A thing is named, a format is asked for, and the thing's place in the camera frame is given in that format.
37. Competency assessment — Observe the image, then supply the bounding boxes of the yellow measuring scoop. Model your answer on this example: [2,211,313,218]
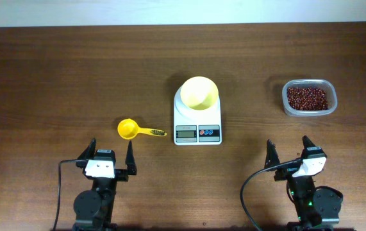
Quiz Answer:
[117,119,167,140]

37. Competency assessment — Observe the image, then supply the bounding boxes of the pale yellow plastic bowl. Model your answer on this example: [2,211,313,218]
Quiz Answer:
[180,76,219,110]

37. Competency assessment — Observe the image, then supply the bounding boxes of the white digital kitchen scale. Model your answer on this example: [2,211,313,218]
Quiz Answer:
[173,87,222,146]

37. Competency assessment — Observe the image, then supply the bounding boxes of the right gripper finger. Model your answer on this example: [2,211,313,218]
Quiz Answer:
[264,139,280,171]
[302,135,315,151]

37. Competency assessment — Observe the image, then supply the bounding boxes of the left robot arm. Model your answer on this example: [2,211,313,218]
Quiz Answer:
[72,139,137,231]

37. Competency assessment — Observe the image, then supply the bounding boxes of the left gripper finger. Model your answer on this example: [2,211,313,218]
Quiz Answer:
[78,138,97,160]
[125,141,137,175]

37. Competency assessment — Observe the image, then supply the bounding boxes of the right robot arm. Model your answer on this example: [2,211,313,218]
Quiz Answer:
[264,136,344,231]

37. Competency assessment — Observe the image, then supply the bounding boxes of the red beans in container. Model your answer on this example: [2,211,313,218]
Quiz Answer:
[287,87,328,111]

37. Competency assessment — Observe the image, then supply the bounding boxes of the clear plastic food container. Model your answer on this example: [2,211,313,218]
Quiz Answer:
[282,79,338,117]

